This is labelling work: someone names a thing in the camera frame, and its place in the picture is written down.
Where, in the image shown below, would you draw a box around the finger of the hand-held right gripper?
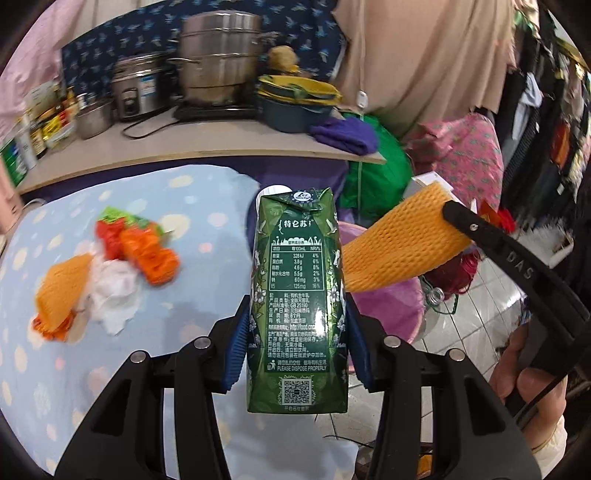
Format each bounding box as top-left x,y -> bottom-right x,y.
442,200 -> 539,280

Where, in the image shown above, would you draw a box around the black power cable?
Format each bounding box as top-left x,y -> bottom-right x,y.
121,114 -> 186,140

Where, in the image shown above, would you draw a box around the black induction cooker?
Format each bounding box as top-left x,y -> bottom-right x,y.
172,103 -> 260,122

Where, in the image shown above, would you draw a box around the white printed carton box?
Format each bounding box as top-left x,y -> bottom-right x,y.
410,172 -> 463,205

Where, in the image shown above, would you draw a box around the pink dotted cloth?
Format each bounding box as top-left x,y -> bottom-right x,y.
0,0 -> 63,139

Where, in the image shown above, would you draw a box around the large steel steamer pot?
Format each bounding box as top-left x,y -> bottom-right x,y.
167,11 -> 279,108

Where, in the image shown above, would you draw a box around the silver rice cooker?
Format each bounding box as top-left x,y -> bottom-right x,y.
111,52 -> 175,123

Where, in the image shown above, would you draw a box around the orange wrapper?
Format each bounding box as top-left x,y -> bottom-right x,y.
119,225 -> 181,288

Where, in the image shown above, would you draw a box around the yellow green tray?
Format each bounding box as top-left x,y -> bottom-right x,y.
257,74 -> 343,105

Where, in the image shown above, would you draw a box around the purple folded cloth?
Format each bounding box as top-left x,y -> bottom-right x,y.
308,117 -> 380,156

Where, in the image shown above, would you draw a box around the beige curtain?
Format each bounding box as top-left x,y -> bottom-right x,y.
331,0 -> 542,140

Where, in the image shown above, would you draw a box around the orange red packet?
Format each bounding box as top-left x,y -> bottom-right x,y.
477,200 -> 505,228

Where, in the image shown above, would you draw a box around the pink trash bin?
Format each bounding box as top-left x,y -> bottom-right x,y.
339,222 -> 424,352

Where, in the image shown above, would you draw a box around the row of condiment bottles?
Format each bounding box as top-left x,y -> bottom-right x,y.
0,82 -> 80,186

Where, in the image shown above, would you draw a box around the person's right forearm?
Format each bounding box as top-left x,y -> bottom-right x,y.
531,414 -> 570,480

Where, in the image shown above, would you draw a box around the pink floral cloth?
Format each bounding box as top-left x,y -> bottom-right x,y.
405,112 -> 505,214

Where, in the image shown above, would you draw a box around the dark purple sheet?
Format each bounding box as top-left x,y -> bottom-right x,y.
230,156 -> 349,209

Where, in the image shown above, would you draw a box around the green bag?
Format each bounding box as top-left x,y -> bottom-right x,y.
338,112 -> 413,228

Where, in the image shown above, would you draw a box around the clear plastic bottle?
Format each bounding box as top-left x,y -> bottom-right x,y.
421,285 -> 463,334

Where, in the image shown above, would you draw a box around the navy printed cloth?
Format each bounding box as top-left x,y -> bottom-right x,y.
60,0 -> 348,101

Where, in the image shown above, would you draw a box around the dark green milk carton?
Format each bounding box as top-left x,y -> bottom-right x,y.
245,185 -> 348,415

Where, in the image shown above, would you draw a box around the dark blue basin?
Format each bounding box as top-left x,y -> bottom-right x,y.
257,93 -> 339,135

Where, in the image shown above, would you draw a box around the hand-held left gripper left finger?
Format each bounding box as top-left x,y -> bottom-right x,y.
59,295 -> 253,480

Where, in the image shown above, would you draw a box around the white cable with switch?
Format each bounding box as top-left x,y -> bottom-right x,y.
353,28 -> 371,110

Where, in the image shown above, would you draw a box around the wooden shelf board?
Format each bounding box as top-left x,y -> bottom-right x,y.
17,108 -> 387,197

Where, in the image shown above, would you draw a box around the brown loofah sponge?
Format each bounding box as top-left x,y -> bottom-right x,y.
267,45 -> 302,75

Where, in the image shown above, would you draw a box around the steel bowl with lid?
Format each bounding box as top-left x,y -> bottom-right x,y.
75,98 -> 116,140

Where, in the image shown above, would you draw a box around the person's right hand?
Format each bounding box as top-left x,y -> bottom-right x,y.
488,324 -> 568,431

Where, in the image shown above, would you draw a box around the hanging clothes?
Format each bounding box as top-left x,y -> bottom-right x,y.
498,8 -> 591,261

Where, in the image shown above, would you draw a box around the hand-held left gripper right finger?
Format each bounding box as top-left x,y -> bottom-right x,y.
345,295 -> 544,480

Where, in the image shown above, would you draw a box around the white tissue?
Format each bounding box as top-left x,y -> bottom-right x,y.
84,257 -> 142,336

